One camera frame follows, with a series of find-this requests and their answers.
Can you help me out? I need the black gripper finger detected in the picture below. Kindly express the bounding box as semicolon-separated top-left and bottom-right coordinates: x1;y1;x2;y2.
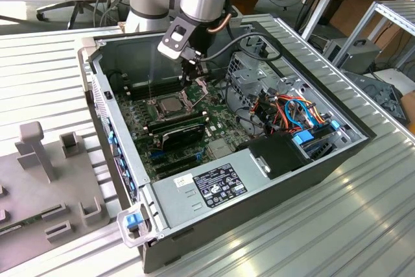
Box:
180;58;196;89
195;60;209;80

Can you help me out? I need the silver CPU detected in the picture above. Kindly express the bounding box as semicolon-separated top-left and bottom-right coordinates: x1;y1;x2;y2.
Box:
156;97;183;115

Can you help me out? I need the CPU socket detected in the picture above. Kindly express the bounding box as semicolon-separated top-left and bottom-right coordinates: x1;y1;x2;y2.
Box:
147;90;196;123

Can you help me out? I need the black RAM slot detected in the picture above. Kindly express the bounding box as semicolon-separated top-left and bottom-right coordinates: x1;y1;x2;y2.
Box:
123;74;182;91
147;117;209;137
142;110;207;130
124;79;187;101

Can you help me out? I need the metal drive cage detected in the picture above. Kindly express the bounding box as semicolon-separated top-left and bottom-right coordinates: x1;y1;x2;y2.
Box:
225;50;283;111

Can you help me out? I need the green motherboard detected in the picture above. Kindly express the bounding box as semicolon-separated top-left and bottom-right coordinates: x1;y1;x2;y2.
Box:
113;74;252;183

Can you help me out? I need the black graphics card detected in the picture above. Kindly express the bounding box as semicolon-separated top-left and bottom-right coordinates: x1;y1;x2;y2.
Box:
159;120;208;152

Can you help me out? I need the silver chipset heatsink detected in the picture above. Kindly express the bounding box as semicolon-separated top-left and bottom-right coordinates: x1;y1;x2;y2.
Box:
206;138;236;160

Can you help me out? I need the black expansion slot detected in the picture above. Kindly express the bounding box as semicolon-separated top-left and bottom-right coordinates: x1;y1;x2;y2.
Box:
152;152;199;176

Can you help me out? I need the black plastic shroud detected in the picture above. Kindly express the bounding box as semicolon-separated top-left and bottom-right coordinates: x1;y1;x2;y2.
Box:
235;134;314;180

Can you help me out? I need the hard disk in blue carrier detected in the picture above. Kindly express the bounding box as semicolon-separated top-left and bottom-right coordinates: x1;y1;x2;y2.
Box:
290;120;345;162

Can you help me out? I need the grey power supply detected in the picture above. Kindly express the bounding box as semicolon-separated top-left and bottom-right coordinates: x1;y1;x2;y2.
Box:
150;147;272;230

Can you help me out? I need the office chair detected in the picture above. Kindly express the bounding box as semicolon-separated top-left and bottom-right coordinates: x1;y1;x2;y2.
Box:
34;0;115;30

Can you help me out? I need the large brown cardboard box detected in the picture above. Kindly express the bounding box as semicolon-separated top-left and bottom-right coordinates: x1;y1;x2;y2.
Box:
329;0;410;61

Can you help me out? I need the dark grey plastic panel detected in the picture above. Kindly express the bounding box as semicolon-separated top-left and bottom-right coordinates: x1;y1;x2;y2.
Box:
342;69;408;126

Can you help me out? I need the black PC case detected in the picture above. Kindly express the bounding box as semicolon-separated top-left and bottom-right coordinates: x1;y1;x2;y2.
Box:
73;20;377;274

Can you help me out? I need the blue case latch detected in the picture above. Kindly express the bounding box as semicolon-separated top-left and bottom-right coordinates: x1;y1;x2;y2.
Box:
124;212;139;230

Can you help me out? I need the grey parts rack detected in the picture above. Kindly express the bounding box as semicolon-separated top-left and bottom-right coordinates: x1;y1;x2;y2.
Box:
0;120;111;273

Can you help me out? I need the green RAM stick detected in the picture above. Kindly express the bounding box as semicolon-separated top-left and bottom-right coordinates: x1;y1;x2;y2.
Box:
0;204;64;236

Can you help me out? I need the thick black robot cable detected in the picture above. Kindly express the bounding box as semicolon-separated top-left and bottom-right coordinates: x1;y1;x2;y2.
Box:
196;32;285;64

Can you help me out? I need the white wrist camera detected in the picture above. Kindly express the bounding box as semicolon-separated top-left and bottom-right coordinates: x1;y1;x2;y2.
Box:
158;23;192;61

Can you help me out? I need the black internal wire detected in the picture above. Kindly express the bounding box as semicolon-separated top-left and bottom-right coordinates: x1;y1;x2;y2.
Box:
217;75;257;123

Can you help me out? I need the orange wire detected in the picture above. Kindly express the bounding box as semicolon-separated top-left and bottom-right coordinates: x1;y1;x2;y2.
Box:
254;93;327;136

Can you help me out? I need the blue data wire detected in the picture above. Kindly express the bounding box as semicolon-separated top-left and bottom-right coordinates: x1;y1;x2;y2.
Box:
284;97;318;132

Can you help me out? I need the grey box with handle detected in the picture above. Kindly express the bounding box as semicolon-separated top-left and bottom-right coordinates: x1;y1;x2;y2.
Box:
323;37;383;76

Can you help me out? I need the clear plastic case handle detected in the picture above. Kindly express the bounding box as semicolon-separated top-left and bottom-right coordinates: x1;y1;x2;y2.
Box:
115;202;154;249

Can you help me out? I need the aluminium profile frame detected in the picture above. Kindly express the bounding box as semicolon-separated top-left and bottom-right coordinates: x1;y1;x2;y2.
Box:
329;0;415;75

